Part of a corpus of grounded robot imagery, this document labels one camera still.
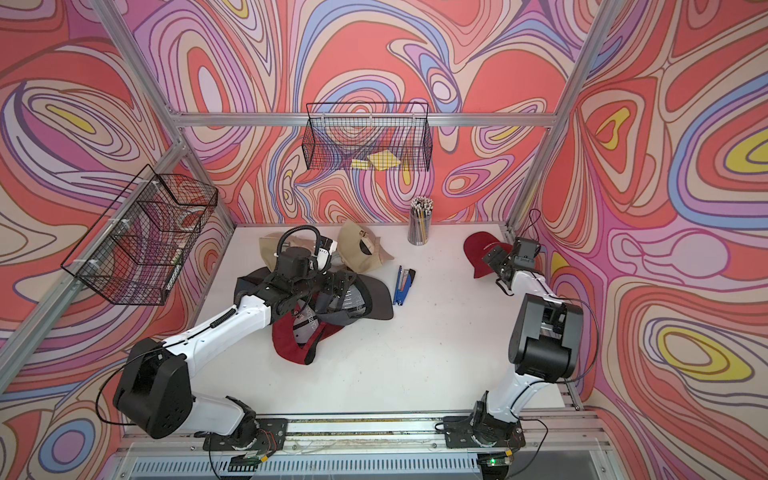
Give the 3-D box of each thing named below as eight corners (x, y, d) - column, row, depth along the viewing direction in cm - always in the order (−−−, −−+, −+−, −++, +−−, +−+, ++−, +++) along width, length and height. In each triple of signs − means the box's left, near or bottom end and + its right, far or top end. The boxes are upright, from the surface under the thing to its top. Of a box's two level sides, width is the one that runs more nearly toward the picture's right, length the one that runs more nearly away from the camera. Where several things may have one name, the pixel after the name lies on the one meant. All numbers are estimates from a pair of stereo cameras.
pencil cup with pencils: (408, 245, 115) (412, 209, 101) (408, 232, 120) (410, 196, 106) (428, 245, 115) (434, 209, 101) (426, 232, 120) (432, 196, 106)
